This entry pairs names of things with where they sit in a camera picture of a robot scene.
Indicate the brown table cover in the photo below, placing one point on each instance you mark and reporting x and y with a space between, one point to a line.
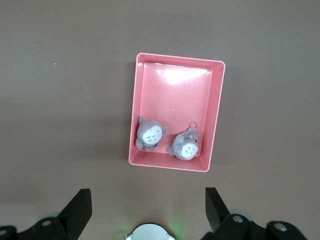
50 100

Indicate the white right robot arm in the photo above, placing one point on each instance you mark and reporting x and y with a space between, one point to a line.
150 232

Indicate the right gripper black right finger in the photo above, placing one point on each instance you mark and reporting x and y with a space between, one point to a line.
220 217

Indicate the pink plastic box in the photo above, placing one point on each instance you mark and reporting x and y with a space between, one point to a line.
175 100

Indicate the grey plush toy eyes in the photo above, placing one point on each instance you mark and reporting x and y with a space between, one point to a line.
150 135

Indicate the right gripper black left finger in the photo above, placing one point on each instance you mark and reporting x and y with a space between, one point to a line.
72 217

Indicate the grey plush toy with keyring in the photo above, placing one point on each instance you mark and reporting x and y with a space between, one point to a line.
186 145

